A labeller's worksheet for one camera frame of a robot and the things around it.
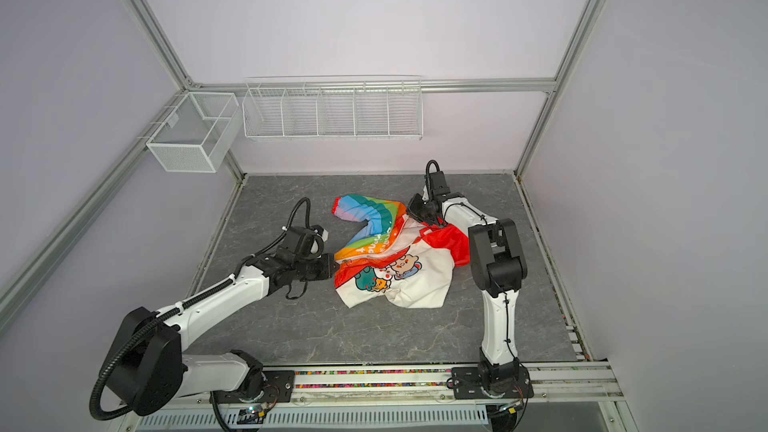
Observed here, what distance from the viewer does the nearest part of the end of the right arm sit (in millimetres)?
764

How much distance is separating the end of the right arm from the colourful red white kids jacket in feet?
0.33

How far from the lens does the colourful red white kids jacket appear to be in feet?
2.83
